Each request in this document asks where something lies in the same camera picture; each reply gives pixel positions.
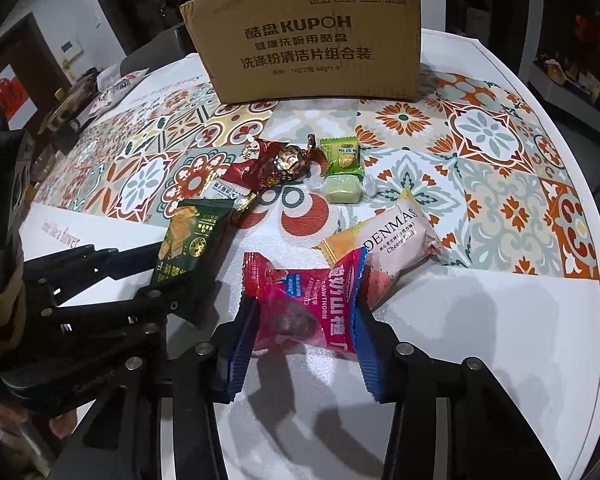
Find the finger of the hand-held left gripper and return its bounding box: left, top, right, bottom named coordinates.
left=22, top=242, right=181, bottom=306
left=30, top=285, right=216, bottom=361

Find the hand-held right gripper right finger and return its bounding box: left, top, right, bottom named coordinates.
left=352, top=296, right=563, bottom=480

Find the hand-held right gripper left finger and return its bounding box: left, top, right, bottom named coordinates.
left=37, top=296, right=262, bottom=480

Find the dark green snack packet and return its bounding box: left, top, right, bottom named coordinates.
left=152, top=199, right=236, bottom=288

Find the white and pink snack packet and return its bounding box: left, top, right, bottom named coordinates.
left=319, top=187, right=443, bottom=311

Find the pale green clear-wrapped candy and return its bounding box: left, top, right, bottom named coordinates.
left=307, top=172, right=376, bottom=206

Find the red snack packet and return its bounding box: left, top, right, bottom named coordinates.
left=212, top=136, right=283, bottom=226

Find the gold foil candy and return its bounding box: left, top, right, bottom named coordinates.
left=262, top=132, right=331, bottom=193

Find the small green snack packet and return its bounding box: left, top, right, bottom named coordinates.
left=320, top=137, right=363, bottom=177

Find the brown cardboard box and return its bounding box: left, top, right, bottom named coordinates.
left=180, top=0, right=422, bottom=106

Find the person's left hand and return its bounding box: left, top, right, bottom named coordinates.
left=0, top=395, right=78, bottom=446

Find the red paper door decoration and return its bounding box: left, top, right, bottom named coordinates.
left=0, top=67, right=36, bottom=121

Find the glass jug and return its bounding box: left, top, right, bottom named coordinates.
left=45, top=72, right=101, bottom=133

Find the dark wooden door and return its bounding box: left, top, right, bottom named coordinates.
left=0, top=12, right=67, bottom=116

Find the white printed bag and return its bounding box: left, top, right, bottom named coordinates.
left=87, top=67, right=148, bottom=116

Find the grey dining chair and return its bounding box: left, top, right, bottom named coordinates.
left=120, top=25, right=201, bottom=76

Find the floral patterned tablecloth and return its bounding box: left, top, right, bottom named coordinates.
left=17, top=27, right=600, bottom=480

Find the white low cabinet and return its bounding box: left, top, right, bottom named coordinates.
left=527, top=55, right=600, bottom=106

